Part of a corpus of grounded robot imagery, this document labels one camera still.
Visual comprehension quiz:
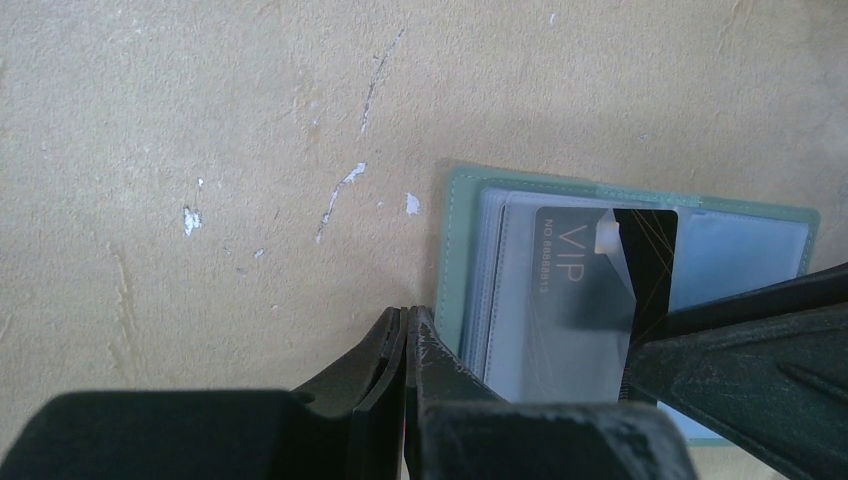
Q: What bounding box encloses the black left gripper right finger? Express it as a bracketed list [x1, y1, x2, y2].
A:
[404, 306, 697, 479]

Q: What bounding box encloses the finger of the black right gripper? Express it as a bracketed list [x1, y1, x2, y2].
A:
[630, 265, 847, 479]

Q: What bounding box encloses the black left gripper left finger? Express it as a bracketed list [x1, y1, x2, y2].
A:
[1, 308, 407, 479]

